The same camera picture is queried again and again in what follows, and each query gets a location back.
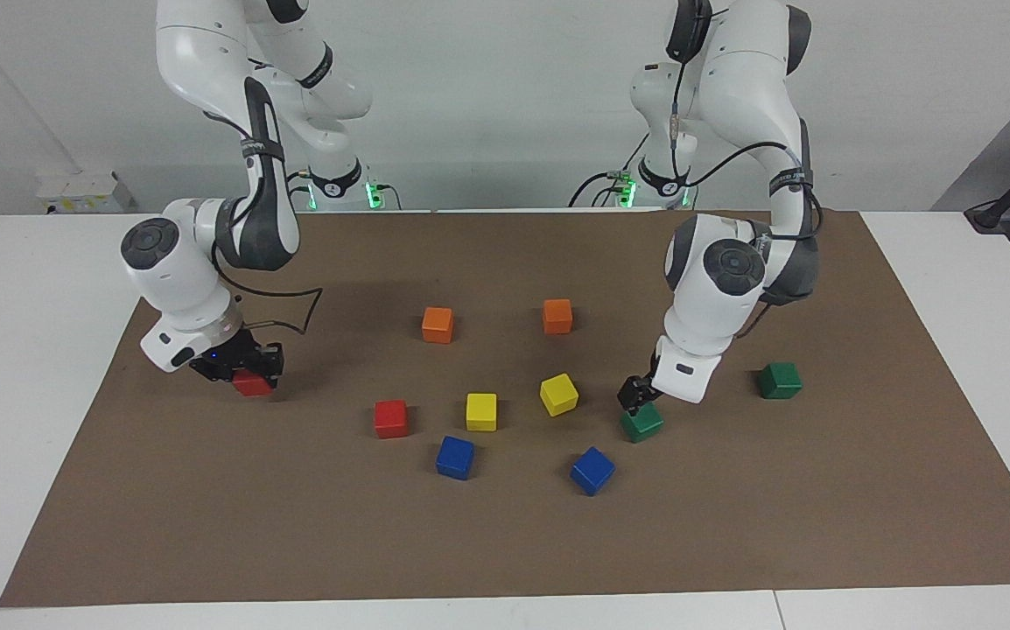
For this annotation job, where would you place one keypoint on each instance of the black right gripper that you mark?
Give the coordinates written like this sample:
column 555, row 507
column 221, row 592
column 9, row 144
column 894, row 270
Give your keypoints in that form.
column 229, row 354

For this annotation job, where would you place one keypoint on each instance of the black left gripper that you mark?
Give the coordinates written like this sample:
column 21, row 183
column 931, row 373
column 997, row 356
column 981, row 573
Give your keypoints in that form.
column 636, row 391

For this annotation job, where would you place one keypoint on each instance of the red wooden cube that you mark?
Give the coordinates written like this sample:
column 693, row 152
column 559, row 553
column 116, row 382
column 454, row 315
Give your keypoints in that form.
column 251, row 383
column 391, row 418

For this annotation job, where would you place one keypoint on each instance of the green wooden cube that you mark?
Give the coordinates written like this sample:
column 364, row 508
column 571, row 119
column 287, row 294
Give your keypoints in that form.
column 645, row 427
column 779, row 381

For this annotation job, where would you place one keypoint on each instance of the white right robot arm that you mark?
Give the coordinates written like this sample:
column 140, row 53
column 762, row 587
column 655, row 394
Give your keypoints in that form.
column 181, row 271

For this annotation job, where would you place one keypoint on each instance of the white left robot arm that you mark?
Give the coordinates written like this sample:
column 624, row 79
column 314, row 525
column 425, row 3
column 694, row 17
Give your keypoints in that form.
column 715, row 306

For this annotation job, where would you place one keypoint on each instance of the blue wooden cube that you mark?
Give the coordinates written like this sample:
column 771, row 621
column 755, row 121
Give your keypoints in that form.
column 455, row 457
column 592, row 470

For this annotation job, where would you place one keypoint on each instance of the yellow wooden cube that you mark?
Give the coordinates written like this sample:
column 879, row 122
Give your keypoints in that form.
column 481, row 411
column 559, row 394

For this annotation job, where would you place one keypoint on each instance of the orange wooden cube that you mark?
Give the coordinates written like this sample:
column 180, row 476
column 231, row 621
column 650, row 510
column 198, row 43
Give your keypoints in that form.
column 438, row 325
column 557, row 316

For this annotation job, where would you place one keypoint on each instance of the brown table mat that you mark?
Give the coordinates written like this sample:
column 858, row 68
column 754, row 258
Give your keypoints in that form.
column 505, row 542

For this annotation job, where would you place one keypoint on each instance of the white wall socket box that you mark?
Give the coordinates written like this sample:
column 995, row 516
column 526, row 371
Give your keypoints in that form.
column 85, row 192

